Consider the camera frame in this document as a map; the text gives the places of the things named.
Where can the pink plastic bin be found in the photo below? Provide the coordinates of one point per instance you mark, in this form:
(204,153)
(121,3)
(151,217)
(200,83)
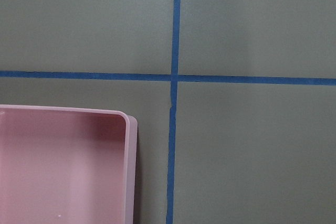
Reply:
(67,165)

